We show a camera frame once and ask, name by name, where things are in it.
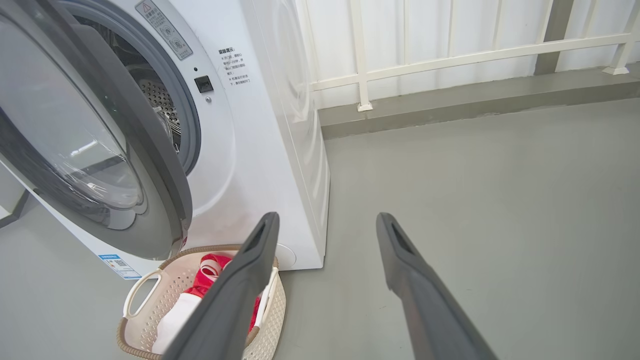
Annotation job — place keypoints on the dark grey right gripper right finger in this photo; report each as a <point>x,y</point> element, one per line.
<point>430,315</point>

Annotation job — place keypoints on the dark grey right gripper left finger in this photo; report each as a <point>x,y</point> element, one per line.
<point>225,305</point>

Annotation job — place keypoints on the red cloth garment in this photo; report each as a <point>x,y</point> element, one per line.
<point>207,277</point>

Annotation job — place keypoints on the cream perforated laundry basket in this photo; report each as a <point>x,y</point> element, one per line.
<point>150,310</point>

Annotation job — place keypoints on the white front-load washing machine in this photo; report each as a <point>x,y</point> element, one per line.
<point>260,125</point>

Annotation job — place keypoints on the blue energy label sticker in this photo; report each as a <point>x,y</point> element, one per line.
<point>120,266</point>

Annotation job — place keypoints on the white metal railing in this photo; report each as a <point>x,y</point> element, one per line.
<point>450,59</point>

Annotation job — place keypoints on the grey warning sticker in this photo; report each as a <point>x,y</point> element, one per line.
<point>165,30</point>

